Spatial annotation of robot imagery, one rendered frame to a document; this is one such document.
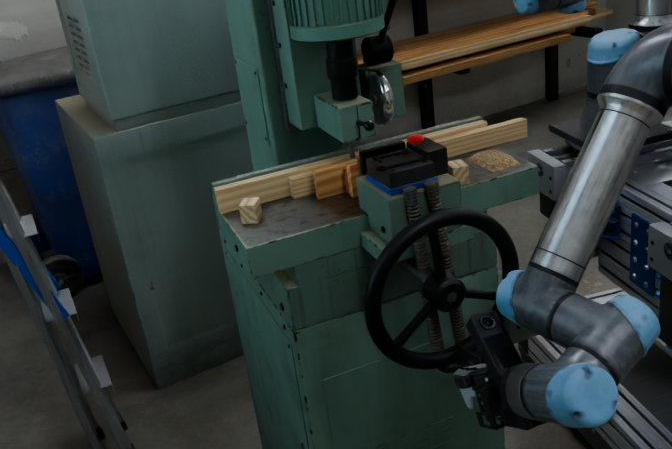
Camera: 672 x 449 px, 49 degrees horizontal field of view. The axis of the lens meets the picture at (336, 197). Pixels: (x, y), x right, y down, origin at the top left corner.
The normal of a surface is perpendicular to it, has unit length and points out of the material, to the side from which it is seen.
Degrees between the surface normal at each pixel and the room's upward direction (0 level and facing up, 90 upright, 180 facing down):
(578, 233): 64
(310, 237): 90
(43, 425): 0
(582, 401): 60
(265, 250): 90
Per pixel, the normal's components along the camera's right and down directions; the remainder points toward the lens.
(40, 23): 0.49, 0.28
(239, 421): -0.12, -0.92
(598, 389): 0.27, -0.19
